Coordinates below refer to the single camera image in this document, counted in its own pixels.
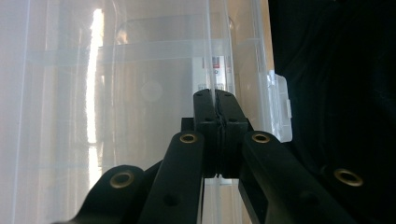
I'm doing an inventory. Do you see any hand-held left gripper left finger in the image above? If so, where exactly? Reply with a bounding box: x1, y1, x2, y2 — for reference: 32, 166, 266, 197
181, 89, 222, 179

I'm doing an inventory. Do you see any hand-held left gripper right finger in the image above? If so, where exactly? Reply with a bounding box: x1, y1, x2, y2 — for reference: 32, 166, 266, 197
216, 90, 254, 179

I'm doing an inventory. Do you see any clear plastic storage box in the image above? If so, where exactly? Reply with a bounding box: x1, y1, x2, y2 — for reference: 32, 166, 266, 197
0, 0, 293, 224

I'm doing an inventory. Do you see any dark cloth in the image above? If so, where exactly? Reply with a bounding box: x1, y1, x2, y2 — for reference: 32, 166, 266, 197
266, 0, 396, 224

